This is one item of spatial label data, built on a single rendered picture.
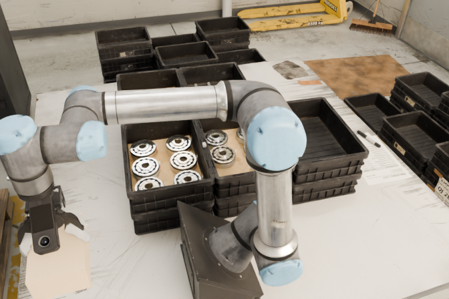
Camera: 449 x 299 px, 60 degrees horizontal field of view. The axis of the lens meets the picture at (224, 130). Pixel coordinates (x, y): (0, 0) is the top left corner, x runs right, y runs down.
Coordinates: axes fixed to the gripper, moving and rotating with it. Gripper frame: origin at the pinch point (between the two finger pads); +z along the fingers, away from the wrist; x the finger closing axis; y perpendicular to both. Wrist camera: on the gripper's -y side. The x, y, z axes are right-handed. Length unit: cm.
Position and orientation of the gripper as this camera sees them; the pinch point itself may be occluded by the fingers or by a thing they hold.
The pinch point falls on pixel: (58, 251)
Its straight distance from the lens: 101.7
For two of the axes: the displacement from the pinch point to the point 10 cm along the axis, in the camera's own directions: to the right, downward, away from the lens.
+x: -9.5, 1.8, -2.6
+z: -0.2, 7.9, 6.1
